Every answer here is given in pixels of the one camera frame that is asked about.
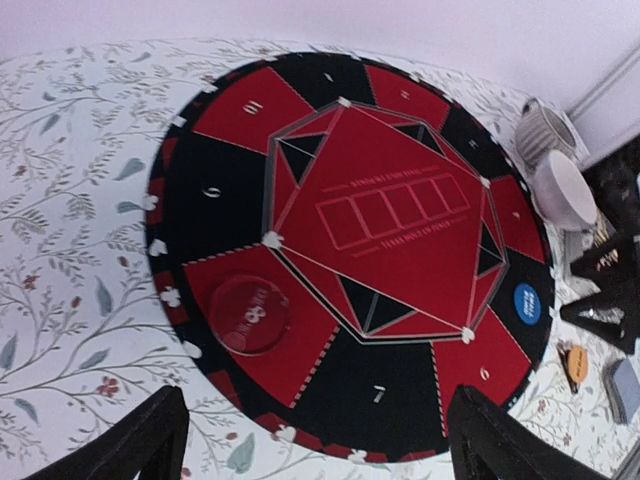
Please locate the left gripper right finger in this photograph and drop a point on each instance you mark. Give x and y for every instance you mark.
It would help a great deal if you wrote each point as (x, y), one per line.
(487, 443)

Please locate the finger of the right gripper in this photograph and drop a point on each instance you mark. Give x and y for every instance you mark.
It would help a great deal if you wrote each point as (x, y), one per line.
(616, 259)
(613, 317)

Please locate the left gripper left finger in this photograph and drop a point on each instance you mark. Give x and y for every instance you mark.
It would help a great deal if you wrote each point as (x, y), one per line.
(148, 443)

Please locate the orange big blind button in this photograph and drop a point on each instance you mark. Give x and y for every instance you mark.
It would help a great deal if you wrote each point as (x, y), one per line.
(577, 364)

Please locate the blue small blind button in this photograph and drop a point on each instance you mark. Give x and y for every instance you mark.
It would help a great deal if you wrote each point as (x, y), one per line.
(527, 304)

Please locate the clear red dealer button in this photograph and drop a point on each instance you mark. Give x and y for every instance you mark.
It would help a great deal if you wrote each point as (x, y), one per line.
(248, 314)

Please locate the aluminium poker chip case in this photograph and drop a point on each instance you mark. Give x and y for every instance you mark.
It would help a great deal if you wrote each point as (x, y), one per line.
(614, 182)

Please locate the black triangular all-in marker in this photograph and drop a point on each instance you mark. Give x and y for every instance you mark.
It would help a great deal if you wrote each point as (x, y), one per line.
(563, 350)

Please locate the white ceramic bowl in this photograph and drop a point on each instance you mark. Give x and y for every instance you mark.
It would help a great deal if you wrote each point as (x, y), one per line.
(561, 193)

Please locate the grey striped ceramic mug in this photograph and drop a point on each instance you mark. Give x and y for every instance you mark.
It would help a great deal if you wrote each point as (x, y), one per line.
(539, 131)

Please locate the round red black poker mat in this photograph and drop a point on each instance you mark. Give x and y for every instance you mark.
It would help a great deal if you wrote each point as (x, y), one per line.
(388, 216)

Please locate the right aluminium frame post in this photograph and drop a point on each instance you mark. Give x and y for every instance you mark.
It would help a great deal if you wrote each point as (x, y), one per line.
(622, 66)

